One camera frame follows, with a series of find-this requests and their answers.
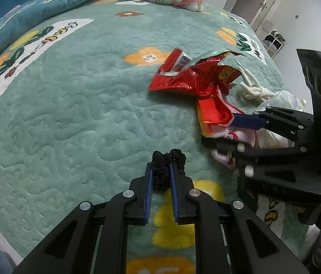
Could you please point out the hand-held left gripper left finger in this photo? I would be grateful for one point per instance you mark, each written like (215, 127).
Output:
(148, 194)

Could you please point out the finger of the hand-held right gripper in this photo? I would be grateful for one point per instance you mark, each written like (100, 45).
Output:
(263, 152)
(246, 121)

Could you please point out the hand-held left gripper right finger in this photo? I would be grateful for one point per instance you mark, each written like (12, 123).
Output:
(174, 194)

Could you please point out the black scrunchie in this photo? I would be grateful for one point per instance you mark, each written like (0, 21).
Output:
(163, 159)

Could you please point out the clear plastic bag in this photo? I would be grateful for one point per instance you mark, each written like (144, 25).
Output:
(280, 100)

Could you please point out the red snack wrapper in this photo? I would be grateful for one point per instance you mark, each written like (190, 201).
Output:
(183, 80)

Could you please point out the white metal rack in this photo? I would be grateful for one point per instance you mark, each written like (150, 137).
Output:
(274, 45)

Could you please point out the person's white patterned clothing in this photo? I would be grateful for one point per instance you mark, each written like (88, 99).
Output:
(286, 234)

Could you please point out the grey bundle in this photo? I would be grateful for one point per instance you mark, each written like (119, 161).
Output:
(277, 34)

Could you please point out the white door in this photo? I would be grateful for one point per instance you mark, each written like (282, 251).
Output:
(268, 14)

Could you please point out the green floral bedspread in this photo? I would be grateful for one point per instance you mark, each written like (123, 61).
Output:
(77, 105)

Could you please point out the blue floral quilt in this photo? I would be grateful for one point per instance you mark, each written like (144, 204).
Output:
(35, 14)

